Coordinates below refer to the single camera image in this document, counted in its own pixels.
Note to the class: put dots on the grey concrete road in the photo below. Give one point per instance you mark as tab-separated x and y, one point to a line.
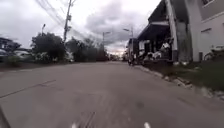
110	90

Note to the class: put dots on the street lamp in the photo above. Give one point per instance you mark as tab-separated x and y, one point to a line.
104	36
131	36
43	28

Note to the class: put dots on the building with dark awning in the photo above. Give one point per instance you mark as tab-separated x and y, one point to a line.
155	40

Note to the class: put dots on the utility pole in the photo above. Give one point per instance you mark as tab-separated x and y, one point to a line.
67	20

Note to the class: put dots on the row of trees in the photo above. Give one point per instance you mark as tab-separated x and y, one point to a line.
50	46

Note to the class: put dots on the stone kerb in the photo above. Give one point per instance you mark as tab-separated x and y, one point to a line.
176	81

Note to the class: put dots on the robot's own part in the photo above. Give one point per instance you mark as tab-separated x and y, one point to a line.
74	125
147	125

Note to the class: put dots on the grass verge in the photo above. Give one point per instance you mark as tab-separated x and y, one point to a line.
196	71

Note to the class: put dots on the grey building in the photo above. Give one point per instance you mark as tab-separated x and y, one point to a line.
200	26

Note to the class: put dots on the bicycle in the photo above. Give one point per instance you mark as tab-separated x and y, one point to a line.
213	54

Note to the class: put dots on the low building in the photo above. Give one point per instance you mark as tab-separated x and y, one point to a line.
10	48

